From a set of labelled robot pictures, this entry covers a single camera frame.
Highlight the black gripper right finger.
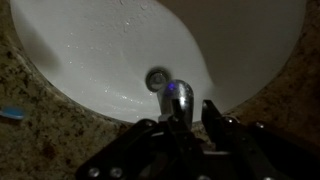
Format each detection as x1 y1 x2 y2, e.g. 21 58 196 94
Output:
201 99 320 180

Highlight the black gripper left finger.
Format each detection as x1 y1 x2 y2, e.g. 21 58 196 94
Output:
75 113 204 180

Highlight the chrome sink faucet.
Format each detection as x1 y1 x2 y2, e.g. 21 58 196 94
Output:
156 79 195 132

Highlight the blue white toothbrush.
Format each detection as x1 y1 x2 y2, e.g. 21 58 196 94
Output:
0 105 26 121

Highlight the metal sink drain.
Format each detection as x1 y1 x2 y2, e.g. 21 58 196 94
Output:
145 67 171 93

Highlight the white oval sink basin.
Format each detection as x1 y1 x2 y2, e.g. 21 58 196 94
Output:
9 0 308 124

